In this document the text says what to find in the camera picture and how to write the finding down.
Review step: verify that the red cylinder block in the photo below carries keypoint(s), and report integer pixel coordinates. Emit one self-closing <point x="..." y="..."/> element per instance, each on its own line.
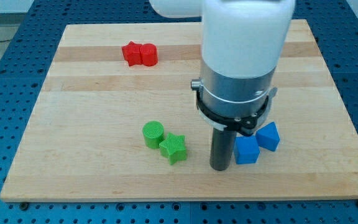
<point x="149" y="55"/>

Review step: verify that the red star block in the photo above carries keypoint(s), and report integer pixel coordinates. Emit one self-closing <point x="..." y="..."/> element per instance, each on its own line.
<point x="131" y="53"/>

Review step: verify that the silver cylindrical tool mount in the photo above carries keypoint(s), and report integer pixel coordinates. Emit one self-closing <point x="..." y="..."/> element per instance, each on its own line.
<point x="233" y="104"/>

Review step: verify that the wooden board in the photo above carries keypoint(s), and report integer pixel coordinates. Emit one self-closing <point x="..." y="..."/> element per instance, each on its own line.
<point x="84" y="143"/>

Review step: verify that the green star block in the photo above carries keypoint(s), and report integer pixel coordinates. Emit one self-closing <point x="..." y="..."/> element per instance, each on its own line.
<point x="173" y="148"/>

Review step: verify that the blue cube block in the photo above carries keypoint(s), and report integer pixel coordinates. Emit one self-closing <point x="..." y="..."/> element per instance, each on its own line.
<point x="246" y="150"/>

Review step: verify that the blue triangular block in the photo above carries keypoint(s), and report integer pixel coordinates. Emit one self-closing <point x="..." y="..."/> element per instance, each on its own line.
<point x="268" y="137"/>

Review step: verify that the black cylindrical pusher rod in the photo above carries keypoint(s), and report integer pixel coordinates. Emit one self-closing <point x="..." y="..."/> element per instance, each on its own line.
<point x="222" y="145"/>

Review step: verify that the green cylinder block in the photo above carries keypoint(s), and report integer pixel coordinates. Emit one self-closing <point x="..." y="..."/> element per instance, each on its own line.
<point x="153" y="133"/>

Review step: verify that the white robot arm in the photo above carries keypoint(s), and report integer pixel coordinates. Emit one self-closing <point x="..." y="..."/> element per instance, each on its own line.
<point x="241" y="43"/>

